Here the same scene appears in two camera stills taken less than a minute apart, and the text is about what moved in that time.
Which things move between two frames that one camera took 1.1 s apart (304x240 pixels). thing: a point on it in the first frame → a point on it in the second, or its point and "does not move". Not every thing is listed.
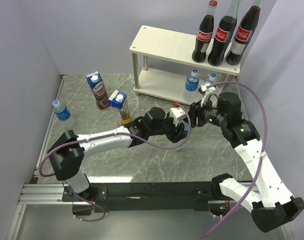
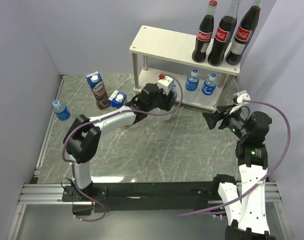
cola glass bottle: x=223 y=32 does not move
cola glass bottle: x=204 y=35 does not move
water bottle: x=186 y=126 → x=162 y=112
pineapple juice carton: x=118 y=100 does not move
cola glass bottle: x=244 y=34 does not move
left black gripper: x=175 y=136 → x=168 y=100
